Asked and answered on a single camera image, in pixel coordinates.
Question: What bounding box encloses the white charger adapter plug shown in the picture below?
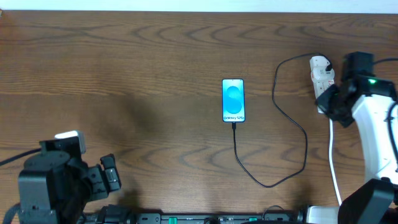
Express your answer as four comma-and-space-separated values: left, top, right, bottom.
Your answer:
311, 67, 335, 83

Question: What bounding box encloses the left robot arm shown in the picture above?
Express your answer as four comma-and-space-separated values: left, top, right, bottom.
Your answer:
2, 151, 121, 223

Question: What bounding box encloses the blue Galaxy smartphone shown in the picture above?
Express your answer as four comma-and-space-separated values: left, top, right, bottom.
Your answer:
222, 78, 246, 123

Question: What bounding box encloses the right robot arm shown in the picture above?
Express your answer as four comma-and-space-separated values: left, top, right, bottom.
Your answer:
298, 52, 397, 223

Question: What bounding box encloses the white power strip cord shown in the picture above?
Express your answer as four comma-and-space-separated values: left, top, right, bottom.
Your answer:
328, 119, 343, 207

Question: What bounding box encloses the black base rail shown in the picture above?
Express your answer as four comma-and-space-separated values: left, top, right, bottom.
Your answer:
77, 212, 305, 224

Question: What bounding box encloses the black USB charging cable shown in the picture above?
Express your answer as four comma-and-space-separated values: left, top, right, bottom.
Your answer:
231, 52, 333, 189

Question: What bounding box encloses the white power strip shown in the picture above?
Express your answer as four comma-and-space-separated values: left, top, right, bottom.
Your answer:
310, 55, 335, 99

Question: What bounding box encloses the black left camera cable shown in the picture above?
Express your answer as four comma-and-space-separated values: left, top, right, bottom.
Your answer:
0, 147, 43, 167

